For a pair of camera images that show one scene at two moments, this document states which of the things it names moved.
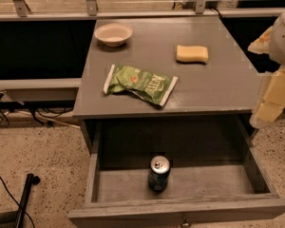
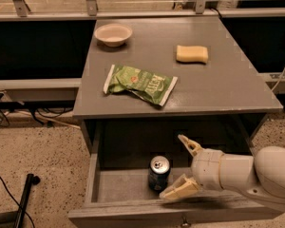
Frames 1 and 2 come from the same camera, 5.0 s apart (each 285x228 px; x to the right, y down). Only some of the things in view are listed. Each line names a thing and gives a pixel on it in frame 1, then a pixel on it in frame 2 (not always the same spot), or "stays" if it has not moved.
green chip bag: [153, 88] stays
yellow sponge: [192, 54] stays
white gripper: [283, 40] → [207, 168]
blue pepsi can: [159, 173] stays
